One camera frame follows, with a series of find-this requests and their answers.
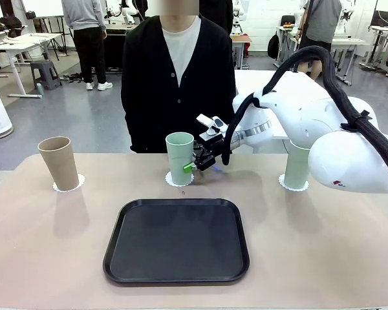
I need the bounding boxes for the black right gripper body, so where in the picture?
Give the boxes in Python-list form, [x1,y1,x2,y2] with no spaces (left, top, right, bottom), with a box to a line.
[193,137,233,172]

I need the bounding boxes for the light green plastic cup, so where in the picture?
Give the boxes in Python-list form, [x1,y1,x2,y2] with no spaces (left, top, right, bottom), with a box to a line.
[165,131,195,187]
[283,139,311,190]

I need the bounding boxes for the white scalloped paper coaster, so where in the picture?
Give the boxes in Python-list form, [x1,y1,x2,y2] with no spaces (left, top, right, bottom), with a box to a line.
[164,171,195,188]
[277,173,310,192]
[52,173,86,194]

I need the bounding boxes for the brown plastic cup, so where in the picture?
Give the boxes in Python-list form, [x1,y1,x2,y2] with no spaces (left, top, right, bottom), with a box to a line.
[37,136,80,192]

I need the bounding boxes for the black plastic serving tray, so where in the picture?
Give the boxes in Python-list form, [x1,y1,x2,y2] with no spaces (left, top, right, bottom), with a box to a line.
[102,198,250,285]

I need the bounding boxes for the person in black cardigan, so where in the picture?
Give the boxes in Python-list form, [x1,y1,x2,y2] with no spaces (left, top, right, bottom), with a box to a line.
[120,0,237,154]

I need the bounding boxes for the small wood top desk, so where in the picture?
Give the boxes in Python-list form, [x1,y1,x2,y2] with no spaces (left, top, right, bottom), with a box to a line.
[231,34,253,70]

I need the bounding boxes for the black backpack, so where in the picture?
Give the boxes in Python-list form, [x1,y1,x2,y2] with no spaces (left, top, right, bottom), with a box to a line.
[266,31,281,60]

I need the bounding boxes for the person in black clothes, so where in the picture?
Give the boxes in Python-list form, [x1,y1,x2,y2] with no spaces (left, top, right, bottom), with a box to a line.
[199,0,234,35]

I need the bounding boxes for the black lab table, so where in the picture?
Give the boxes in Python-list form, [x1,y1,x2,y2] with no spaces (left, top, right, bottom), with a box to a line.
[103,24,140,72]

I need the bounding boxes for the grey plastic step stool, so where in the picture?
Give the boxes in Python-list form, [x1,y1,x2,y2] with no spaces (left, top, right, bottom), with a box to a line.
[30,59,63,90]

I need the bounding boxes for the person in grey t-shirt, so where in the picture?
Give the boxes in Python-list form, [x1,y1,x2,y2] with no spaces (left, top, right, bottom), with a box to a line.
[296,0,343,80]

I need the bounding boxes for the long white lab desk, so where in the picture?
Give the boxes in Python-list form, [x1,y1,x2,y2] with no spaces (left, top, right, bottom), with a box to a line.
[275,25,372,85]

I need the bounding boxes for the person in grey hoodie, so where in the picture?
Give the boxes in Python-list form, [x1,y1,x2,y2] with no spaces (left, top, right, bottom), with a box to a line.
[61,0,114,91]

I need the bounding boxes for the white desk with white legs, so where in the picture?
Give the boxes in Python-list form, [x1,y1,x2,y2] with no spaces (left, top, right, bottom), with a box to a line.
[0,32,63,98]

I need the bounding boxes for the white height adjustable desk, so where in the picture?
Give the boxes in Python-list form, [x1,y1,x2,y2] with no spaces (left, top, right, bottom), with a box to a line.
[368,25,388,78]

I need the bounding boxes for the whiteboard on stand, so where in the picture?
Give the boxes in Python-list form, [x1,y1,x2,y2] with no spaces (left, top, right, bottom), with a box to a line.
[21,0,65,19]

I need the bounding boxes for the black computer monitor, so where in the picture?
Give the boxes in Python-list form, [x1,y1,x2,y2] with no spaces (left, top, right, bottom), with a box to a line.
[371,10,388,27]

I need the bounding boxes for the black bag on desk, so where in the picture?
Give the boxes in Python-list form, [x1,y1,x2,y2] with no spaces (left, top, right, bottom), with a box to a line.
[0,15,23,37]

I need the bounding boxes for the black braided cable sleeve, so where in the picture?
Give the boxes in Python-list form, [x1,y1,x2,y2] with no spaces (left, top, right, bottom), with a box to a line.
[220,45,388,187]

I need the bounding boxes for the black cables on floor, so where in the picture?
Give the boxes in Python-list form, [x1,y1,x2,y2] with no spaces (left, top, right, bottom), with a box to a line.
[61,73,87,83]

